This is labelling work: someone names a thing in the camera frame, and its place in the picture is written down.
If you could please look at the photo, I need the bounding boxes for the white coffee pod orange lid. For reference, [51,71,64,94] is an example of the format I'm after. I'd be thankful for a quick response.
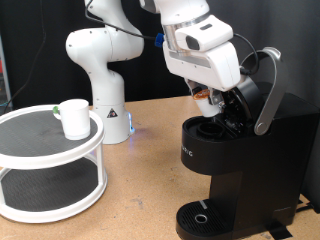
[193,87,222,119]

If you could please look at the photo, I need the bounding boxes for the white two-tier turntable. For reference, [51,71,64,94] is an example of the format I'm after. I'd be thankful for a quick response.
[0,104,108,224]

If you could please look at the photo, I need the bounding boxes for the white mug with green tape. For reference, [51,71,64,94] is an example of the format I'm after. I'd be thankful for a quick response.
[53,98,92,141]

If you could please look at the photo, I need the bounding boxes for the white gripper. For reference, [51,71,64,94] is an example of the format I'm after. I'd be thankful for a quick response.
[162,40,242,106]

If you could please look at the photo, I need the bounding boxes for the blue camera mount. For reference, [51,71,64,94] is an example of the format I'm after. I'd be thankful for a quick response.
[154,32,166,48]

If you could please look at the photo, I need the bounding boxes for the black power cable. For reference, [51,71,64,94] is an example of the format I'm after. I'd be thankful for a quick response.
[294,199,316,214]

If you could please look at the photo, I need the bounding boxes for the grey metal frame post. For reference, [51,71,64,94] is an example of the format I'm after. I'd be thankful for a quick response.
[0,33,14,111]

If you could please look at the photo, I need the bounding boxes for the black tape strip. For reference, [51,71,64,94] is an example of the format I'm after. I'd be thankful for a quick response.
[265,220,294,240]

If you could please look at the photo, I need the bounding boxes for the black Keurig coffee machine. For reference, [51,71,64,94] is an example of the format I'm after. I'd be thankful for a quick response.
[175,46,320,240]

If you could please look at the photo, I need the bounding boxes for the black hanging cable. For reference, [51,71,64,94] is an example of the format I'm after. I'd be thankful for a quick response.
[4,0,46,108]

